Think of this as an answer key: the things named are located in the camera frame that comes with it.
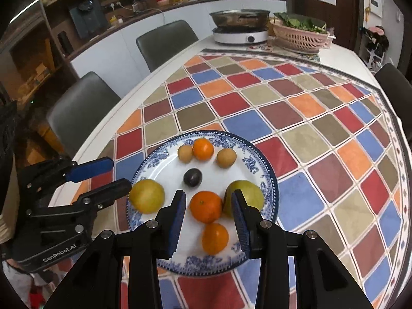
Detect white intercom panel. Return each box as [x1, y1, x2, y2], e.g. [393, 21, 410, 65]
[367, 0, 384, 17]

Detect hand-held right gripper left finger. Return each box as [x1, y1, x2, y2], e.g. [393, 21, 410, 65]
[42, 190, 188, 309]

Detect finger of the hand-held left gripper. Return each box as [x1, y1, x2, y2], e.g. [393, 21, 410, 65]
[27, 178, 133, 220]
[18, 156, 114, 197]

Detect pink woven basket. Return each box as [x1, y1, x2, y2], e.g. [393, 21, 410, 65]
[272, 22, 329, 54]

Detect green leafy vegetables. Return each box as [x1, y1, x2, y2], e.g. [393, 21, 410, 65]
[273, 12, 328, 33]

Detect large green pear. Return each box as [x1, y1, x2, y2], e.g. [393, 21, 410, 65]
[223, 181, 265, 218]

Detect white induction cooker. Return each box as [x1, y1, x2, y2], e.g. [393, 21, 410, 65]
[212, 27, 270, 45]

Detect grey dining chair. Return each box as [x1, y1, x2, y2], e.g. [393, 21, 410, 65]
[136, 20, 199, 72]
[47, 71, 122, 159]
[374, 63, 412, 104]

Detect blue rimmed white plate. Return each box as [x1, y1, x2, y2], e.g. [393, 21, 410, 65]
[126, 130, 280, 277]

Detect steel hot pot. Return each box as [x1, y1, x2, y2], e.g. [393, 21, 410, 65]
[209, 9, 271, 29]

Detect colourful checkered tablecloth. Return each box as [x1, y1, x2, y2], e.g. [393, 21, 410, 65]
[48, 48, 410, 309]

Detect dark purple plum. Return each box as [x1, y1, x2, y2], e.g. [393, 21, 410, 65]
[183, 168, 203, 188]

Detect dark water dispenser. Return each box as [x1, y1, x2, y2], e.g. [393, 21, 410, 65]
[69, 0, 109, 39]

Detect white counter cabinet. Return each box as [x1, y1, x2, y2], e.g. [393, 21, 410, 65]
[69, 0, 288, 78]

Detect small oval orange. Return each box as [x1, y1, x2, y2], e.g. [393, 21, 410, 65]
[202, 223, 229, 255]

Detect black power strip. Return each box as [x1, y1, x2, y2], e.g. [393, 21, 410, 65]
[100, 0, 156, 9]

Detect black thermos bottle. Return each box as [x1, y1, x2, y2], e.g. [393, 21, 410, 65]
[57, 31, 75, 57]

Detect large yellow grapefruit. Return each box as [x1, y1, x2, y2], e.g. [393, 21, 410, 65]
[129, 179, 166, 214]

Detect wooden display shelf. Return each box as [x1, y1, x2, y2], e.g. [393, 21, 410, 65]
[0, 0, 78, 155]

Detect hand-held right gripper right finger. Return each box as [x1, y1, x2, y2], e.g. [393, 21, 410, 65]
[231, 189, 374, 309]

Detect dark bag with pink item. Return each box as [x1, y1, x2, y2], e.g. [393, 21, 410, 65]
[362, 26, 390, 72]

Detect brown kiwi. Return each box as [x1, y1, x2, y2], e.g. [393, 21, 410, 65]
[216, 148, 237, 168]
[178, 145, 194, 163]

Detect dark wooden door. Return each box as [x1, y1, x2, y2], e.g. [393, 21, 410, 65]
[286, 0, 362, 50]

